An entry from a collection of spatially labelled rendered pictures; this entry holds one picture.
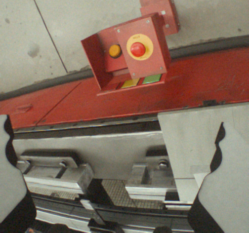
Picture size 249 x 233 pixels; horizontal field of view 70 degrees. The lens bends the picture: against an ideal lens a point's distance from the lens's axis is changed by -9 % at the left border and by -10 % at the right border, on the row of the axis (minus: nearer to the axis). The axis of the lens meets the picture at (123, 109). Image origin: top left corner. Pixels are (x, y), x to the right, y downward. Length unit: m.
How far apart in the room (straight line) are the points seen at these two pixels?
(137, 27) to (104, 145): 0.36
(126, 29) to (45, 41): 1.23
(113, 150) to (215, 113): 0.38
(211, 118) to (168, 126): 0.08
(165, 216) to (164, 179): 0.27
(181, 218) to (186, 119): 0.51
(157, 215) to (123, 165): 0.26
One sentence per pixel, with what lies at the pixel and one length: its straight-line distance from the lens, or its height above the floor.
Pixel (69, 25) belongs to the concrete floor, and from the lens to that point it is 1.54.
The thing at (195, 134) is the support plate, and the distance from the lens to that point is 0.37.
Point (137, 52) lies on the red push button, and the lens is 0.51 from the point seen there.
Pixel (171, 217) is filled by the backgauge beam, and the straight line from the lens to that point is 0.80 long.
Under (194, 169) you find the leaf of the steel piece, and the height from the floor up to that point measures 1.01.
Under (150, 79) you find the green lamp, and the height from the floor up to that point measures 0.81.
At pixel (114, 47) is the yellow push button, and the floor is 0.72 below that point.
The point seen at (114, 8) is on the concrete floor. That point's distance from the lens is 1.37.
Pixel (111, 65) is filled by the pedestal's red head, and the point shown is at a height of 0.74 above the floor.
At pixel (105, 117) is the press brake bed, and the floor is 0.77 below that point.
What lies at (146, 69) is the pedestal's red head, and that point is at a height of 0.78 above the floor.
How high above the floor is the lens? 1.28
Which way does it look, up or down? 52 degrees down
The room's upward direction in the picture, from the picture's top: 151 degrees counter-clockwise
